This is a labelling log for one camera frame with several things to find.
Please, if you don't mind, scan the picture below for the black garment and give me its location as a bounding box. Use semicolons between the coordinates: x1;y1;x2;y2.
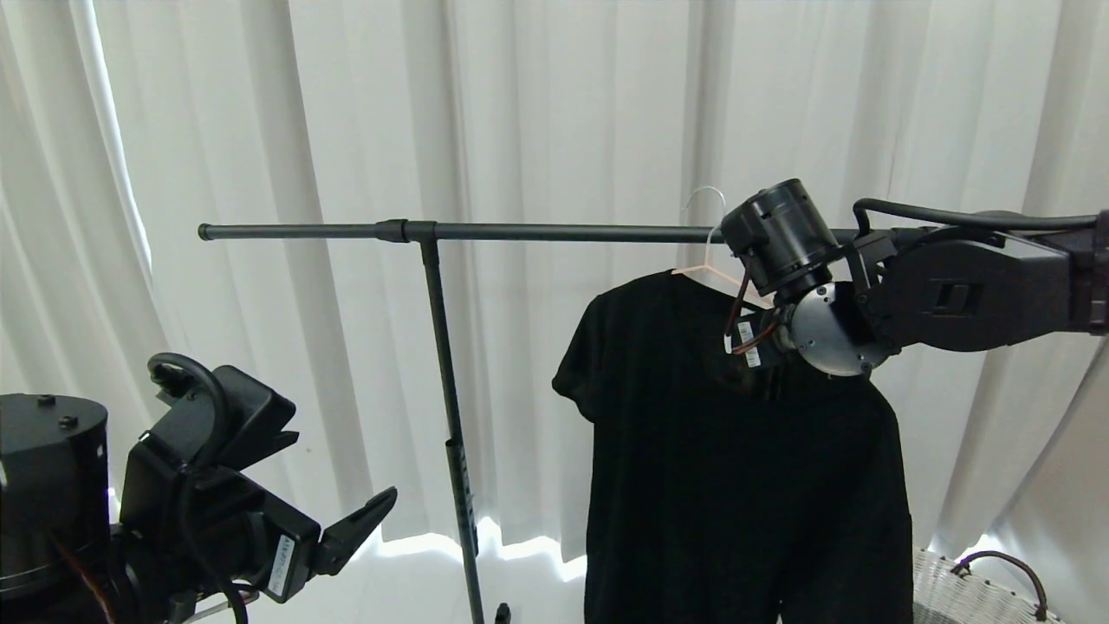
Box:
552;270;916;624

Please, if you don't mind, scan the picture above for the white curtain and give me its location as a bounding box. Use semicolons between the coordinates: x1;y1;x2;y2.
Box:
0;0;1109;582

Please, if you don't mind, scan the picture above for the white laundry basket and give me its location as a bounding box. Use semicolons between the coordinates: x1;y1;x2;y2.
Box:
912;548;1065;624

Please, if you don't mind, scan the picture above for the black clothes rack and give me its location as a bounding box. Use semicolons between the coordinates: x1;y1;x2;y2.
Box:
198;218;941;624

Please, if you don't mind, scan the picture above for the pink clothes hanger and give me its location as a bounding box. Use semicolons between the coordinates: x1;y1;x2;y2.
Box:
671;185;774;306

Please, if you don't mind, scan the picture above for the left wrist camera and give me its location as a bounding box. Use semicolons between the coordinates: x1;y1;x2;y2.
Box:
121;364;301;512

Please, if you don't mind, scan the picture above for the black cable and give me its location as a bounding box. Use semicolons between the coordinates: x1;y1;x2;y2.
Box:
853;198;1103;239
146;352;254;624

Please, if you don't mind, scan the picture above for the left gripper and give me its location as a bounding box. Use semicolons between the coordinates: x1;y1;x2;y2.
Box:
113;472;399;605

